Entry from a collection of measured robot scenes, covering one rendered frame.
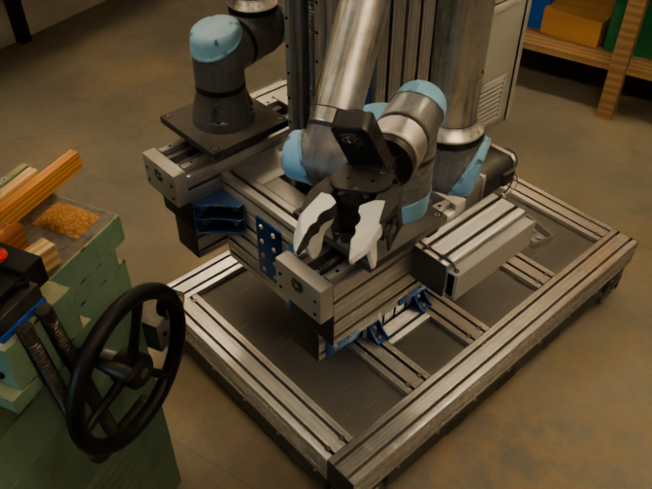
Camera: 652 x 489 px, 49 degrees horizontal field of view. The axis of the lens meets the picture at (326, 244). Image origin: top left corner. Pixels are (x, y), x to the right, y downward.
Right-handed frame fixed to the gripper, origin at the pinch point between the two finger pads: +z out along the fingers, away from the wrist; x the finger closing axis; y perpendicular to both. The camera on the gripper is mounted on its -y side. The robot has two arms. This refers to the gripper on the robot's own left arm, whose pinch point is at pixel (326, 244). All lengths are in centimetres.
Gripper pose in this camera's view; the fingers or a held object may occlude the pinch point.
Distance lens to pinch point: 73.6
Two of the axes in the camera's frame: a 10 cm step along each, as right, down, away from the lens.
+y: 1.3, 7.8, 6.2
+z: -3.7, 6.1, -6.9
